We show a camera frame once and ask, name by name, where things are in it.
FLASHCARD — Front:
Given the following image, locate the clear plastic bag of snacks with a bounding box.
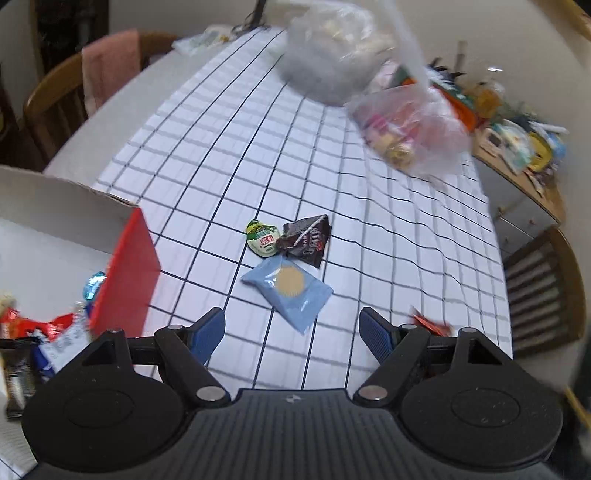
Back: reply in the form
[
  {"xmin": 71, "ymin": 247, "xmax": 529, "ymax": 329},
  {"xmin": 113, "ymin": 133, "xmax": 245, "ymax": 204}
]
[{"xmin": 346, "ymin": 0, "xmax": 474, "ymax": 178}]

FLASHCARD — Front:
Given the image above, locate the light blue snack packet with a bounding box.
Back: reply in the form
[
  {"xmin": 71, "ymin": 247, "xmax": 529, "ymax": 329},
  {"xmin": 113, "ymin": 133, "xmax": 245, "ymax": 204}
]
[{"xmin": 241, "ymin": 255, "xmax": 334, "ymax": 334}]

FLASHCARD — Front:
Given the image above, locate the red cardboard box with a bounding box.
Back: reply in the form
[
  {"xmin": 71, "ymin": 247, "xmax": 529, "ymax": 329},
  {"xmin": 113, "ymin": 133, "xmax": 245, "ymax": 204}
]
[{"xmin": 0, "ymin": 165, "xmax": 161, "ymax": 444}]

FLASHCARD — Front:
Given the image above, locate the white small device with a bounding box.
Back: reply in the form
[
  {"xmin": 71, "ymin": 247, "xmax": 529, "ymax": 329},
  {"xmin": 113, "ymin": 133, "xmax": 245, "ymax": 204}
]
[{"xmin": 480, "ymin": 127, "xmax": 509, "ymax": 158}]

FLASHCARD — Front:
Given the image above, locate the black snack packet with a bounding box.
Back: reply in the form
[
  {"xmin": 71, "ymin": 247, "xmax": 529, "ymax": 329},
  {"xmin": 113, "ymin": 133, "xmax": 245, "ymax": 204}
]
[{"xmin": 0, "ymin": 337, "xmax": 42, "ymax": 418}]

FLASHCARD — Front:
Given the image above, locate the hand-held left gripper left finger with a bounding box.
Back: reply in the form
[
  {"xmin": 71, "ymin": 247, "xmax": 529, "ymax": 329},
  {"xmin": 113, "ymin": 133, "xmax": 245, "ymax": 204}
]
[{"xmin": 83, "ymin": 307, "xmax": 232, "ymax": 409}]

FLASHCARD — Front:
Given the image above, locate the wooden side cabinet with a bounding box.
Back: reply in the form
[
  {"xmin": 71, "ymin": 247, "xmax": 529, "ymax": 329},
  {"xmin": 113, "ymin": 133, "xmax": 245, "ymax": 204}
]
[{"xmin": 473, "ymin": 143, "xmax": 566, "ymax": 259}]

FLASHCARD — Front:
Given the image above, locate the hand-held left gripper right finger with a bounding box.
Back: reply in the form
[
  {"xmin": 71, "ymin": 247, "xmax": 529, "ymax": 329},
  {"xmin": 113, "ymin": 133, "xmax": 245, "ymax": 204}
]
[{"xmin": 353, "ymin": 307, "xmax": 504, "ymax": 409}]

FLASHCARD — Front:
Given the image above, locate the green white small packet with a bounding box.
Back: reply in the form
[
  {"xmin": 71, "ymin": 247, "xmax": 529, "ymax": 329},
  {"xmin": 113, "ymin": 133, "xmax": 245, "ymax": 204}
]
[{"xmin": 246, "ymin": 220, "xmax": 282, "ymax": 257}]

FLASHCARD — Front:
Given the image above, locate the blue candy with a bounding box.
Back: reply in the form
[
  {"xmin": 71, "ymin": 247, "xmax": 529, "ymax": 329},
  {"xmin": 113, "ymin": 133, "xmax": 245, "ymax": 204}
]
[{"xmin": 83, "ymin": 271, "xmax": 108, "ymax": 301}]

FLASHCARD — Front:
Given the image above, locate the grey plastic bag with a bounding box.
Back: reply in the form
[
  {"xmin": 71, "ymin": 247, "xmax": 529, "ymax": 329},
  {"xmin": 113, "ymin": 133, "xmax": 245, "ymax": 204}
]
[{"xmin": 279, "ymin": 0, "xmax": 393, "ymax": 106}]

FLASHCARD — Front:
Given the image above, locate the small red snack packet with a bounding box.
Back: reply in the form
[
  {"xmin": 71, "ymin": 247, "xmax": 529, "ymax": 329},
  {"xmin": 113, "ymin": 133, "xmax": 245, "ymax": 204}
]
[{"xmin": 410, "ymin": 305, "xmax": 455, "ymax": 337}]

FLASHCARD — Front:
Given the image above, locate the wooden chair with towel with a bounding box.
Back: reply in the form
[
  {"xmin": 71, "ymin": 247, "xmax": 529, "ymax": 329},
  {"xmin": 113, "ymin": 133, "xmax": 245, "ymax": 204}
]
[{"xmin": 23, "ymin": 30, "xmax": 178, "ymax": 162}]

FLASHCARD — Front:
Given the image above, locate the white plastic packet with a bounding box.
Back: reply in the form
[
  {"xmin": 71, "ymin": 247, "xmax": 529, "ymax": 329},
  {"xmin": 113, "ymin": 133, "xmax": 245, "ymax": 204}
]
[{"xmin": 173, "ymin": 25, "xmax": 234, "ymax": 56}]

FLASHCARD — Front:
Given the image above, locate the dark brown chocolate packet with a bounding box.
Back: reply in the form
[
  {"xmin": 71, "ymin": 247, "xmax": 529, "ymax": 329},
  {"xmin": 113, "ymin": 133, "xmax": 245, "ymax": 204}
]
[{"xmin": 276, "ymin": 215, "xmax": 332, "ymax": 268}]

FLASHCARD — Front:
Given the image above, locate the amber bottle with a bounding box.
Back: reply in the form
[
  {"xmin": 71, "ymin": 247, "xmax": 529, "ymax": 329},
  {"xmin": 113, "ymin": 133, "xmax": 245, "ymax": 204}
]
[{"xmin": 473, "ymin": 80, "xmax": 506, "ymax": 114}]

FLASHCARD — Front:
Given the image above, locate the slatted wooden chair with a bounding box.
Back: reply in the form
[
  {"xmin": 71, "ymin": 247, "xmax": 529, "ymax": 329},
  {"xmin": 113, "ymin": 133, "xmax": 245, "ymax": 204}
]
[{"xmin": 501, "ymin": 226, "xmax": 587, "ymax": 356}]

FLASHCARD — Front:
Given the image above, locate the white checked tablecloth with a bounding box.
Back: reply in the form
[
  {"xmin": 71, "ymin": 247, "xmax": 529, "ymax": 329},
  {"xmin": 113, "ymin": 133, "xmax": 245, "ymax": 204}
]
[{"xmin": 0, "ymin": 25, "xmax": 513, "ymax": 478}]

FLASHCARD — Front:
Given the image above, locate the black lamp stand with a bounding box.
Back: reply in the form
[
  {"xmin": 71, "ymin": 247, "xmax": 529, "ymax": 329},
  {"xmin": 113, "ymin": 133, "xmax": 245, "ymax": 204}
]
[{"xmin": 231, "ymin": 0, "xmax": 271, "ymax": 33}]

